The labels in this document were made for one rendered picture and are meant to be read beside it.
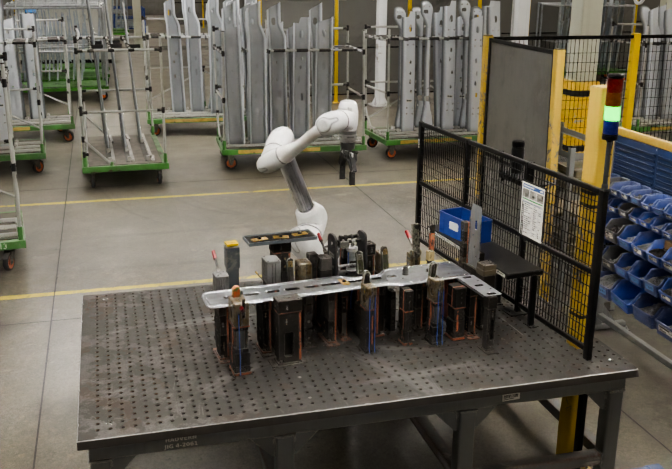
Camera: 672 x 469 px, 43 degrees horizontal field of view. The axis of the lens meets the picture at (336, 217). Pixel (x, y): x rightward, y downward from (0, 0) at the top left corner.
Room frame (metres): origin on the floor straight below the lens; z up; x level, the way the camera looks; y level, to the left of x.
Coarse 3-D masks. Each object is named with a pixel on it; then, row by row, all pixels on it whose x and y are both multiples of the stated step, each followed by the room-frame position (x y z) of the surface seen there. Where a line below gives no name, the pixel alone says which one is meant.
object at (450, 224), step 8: (448, 208) 4.78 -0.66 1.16; (456, 208) 4.80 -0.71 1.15; (464, 208) 4.79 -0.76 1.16; (440, 216) 4.73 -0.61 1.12; (448, 216) 4.66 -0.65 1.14; (456, 216) 4.80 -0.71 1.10; (464, 216) 4.79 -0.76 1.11; (440, 224) 4.73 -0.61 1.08; (448, 224) 4.66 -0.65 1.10; (456, 224) 4.59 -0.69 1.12; (488, 224) 4.54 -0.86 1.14; (448, 232) 4.66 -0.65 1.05; (456, 232) 4.58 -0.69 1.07; (488, 232) 4.54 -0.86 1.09; (488, 240) 4.54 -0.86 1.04
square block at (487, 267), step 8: (480, 264) 4.09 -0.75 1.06; (488, 264) 4.09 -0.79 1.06; (480, 272) 4.09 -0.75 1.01; (488, 272) 4.07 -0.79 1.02; (488, 280) 4.07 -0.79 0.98; (480, 296) 4.08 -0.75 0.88; (480, 304) 4.08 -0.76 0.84; (480, 312) 4.07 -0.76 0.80; (480, 320) 4.07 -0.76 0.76; (480, 328) 4.06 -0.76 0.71
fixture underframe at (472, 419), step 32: (608, 384) 3.64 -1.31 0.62; (352, 416) 3.30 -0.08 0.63; (384, 416) 3.34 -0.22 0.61; (416, 416) 3.38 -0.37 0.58; (448, 416) 3.44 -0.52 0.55; (480, 416) 3.49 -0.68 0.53; (608, 416) 3.64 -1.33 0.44; (128, 448) 3.04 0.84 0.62; (160, 448) 3.08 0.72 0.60; (288, 448) 3.22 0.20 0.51; (448, 448) 3.69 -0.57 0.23; (608, 448) 3.65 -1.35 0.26
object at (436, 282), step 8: (432, 280) 3.90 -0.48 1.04; (440, 280) 3.89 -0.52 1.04; (432, 288) 3.91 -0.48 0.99; (440, 288) 3.88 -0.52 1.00; (432, 296) 3.89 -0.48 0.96; (440, 296) 3.88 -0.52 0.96; (432, 304) 3.90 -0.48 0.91; (440, 304) 3.88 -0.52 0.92; (432, 312) 3.91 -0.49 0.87; (440, 312) 3.88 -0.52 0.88; (432, 320) 3.91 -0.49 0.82; (440, 320) 3.88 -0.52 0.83; (432, 328) 3.88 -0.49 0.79; (440, 328) 3.89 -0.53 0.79; (424, 336) 3.95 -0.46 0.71; (432, 336) 3.88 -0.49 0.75; (440, 336) 3.89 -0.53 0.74; (432, 344) 3.87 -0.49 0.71; (440, 344) 3.89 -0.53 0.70
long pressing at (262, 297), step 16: (384, 272) 4.11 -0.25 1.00; (400, 272) 4.11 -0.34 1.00; (416, 272) 4.12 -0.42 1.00; (448, 272) 4.12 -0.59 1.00; (464, 272) 4.12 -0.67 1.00; (240, 288) 3.86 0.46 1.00; (256, 288) 3.87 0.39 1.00; (272, 288) 3.87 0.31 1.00; (288, 288) 3.88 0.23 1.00; (304, 288) 3.87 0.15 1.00; (320, 288) 3.88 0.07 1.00; (336, 288) 3.88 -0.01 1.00; (352, 288) 3.89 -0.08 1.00; (208, 304) 3.67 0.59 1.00; (224, 304) 3.67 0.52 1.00
